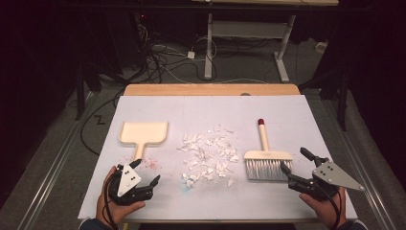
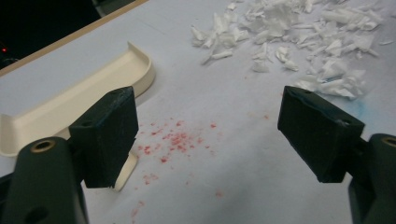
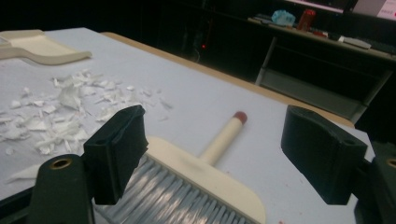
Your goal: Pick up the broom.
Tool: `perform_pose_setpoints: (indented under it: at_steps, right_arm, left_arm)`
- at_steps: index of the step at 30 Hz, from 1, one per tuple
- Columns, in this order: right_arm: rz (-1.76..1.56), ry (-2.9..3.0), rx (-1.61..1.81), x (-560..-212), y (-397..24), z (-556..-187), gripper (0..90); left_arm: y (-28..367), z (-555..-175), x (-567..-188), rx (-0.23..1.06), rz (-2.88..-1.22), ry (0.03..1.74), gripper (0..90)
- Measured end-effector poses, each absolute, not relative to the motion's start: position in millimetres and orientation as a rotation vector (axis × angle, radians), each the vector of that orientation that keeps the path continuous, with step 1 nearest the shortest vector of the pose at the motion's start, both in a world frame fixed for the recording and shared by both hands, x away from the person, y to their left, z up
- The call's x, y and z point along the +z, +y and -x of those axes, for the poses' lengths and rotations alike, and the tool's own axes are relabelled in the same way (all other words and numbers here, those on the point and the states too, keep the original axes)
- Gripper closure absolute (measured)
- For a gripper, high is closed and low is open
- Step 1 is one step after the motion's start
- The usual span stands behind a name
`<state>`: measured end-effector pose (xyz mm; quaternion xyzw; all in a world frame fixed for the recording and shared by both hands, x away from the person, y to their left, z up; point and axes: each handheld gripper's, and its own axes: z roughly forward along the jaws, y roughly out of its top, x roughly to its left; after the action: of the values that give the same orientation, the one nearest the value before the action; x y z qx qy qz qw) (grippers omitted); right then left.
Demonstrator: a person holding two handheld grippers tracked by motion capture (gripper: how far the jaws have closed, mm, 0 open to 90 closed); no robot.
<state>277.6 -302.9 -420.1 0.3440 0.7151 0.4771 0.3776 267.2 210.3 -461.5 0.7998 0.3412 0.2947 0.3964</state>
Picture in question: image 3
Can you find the pile of white paper scraps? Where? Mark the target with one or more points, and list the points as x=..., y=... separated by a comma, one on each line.
x=67, y=99

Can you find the monitor screen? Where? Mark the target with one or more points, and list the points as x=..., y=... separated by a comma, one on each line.
x=367, y=6

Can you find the red can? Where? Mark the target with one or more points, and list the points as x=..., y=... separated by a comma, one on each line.
x=306, y=19

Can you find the flat white device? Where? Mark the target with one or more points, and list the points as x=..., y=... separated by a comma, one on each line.
x=355, y=42

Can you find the cream hand brush grey bristles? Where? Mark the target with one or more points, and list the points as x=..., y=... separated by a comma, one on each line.
x=199, y=174

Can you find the dark shelf unit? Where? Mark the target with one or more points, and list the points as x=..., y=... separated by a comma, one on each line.
x=311, y=90

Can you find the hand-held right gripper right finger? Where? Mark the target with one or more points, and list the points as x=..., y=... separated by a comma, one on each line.
x=320, y=155

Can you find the large white paper scrap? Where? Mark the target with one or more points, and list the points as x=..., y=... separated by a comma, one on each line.
x=26, y=174

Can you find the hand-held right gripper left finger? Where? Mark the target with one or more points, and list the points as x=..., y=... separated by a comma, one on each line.
x=116, y=155

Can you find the cream plastic dustpan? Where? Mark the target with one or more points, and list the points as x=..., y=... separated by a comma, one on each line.
x=40, y=46

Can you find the light blue crumpled bag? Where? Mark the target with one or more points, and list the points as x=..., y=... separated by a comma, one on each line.
x=282, y=17

